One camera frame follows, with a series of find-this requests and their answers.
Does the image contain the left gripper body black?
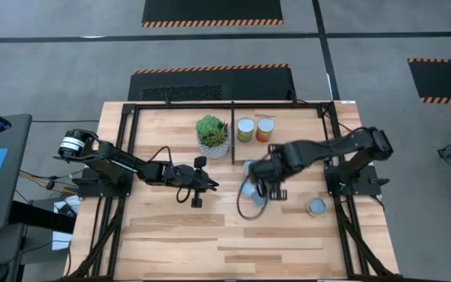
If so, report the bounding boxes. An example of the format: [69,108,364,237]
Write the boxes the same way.
[164,155,211,209]

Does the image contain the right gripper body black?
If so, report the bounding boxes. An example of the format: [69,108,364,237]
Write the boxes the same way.
[248,143,289,201]

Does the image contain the Green Beans labelled tin can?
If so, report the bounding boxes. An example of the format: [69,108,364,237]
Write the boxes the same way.
[255,117,276,143]

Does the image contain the yellow-green labelled tin can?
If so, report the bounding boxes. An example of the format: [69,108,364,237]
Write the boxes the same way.
[236,117,256,143]

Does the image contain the small blue can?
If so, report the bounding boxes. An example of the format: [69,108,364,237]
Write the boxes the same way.
[240,179,256,197]

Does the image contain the succulent in white geometric pot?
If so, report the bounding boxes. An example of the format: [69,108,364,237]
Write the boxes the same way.
[195,114,231,161]

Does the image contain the Pears labelled tin can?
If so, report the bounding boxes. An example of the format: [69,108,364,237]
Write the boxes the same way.
[305,197,327,218]

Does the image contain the black hazard-striped floor mat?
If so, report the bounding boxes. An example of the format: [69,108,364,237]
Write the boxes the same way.
[406,57,451,106]
[127,63,298,102]
[141,0,284,28]

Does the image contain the white paper sheet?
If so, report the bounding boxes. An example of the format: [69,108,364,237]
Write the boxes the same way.
[52,195,74,251]

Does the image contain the dark grey desk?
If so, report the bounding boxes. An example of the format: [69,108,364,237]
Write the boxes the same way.
[0,113,34,233]

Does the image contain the black aluminium table frame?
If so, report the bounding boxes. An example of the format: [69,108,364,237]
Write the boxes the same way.
[64,99,399,281]

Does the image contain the yellow and black cable bundle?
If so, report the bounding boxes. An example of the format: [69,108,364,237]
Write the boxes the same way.
[17,168,89,197]

